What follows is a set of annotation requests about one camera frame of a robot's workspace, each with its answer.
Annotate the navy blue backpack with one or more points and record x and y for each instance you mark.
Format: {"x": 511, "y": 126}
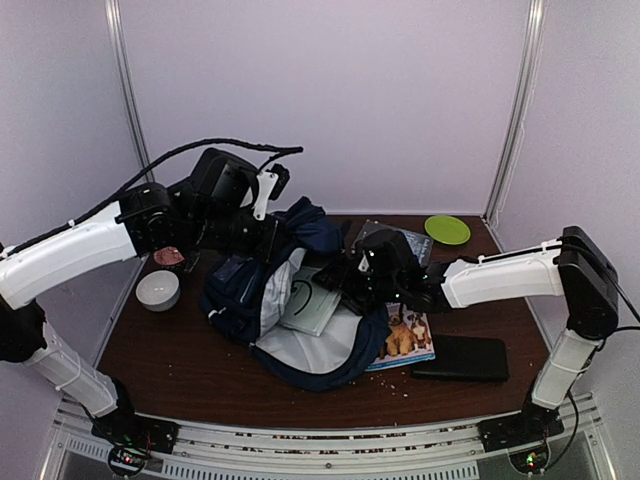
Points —
{"x": 243, "y": 299}

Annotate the dog cover book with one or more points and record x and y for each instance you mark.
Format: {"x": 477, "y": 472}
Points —
{"x": 409, "y": 341}

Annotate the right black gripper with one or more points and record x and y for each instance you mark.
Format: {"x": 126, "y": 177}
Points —
{"x": 340, "y": 277}

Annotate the black leather case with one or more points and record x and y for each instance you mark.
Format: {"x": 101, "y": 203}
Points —
{"x": 460, "y": 358}

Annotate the white ceramic bowl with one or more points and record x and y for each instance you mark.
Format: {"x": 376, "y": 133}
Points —
{"x": 158, "y": 291}

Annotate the white grey book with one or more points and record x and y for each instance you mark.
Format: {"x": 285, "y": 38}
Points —
{"x": 310, "y": 307}

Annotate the blue hardcover book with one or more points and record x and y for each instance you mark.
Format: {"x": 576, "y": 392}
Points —
{"x": 419, "y": 243}

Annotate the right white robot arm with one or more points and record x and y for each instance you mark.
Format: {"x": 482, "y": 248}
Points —
{"x": 570, "y": 267}

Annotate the red patterned bowl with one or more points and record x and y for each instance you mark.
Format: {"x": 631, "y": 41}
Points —
{"x": 168, "y": 258}

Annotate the green plate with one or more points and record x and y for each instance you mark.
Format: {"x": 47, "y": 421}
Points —
{"x": 447, "y": 230}

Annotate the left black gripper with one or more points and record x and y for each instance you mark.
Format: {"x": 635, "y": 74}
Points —
{"x": 266, "y": 242}

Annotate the metal frame post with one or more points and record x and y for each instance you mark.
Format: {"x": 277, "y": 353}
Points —
{"x": 514, "y": 136}
{"x": 124, "y": 73}

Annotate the right metal frame post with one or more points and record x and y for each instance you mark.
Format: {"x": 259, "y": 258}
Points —
{"x": 514, "y": 136}

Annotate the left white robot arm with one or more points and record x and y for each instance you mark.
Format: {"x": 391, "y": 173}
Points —
{"x": 136, "y": 222}

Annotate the front aluminium rail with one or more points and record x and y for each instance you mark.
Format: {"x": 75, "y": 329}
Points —
{"x": 444, "y": 450}

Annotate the left metal frame post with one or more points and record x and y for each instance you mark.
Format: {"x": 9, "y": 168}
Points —
{"x": 124, "y": 73}

